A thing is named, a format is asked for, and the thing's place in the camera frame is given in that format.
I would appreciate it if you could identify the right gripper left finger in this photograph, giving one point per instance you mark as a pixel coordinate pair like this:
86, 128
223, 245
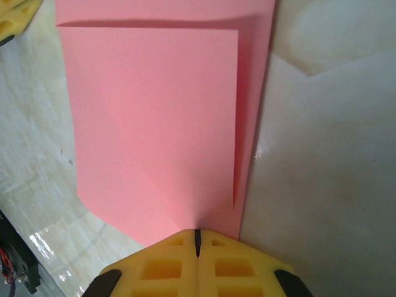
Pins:
161, 272

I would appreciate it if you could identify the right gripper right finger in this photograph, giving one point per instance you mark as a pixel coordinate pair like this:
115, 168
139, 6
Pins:
235, 272

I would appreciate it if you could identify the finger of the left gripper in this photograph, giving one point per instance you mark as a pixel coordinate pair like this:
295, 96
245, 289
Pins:
15, 15

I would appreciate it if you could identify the pink cloth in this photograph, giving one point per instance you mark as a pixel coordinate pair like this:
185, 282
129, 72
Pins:
154, 108

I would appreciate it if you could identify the aluminium mounting rail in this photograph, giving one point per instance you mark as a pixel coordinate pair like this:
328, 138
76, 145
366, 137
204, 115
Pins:
46, 284

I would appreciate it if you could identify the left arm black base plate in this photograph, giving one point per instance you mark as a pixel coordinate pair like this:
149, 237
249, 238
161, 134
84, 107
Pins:
18, 263

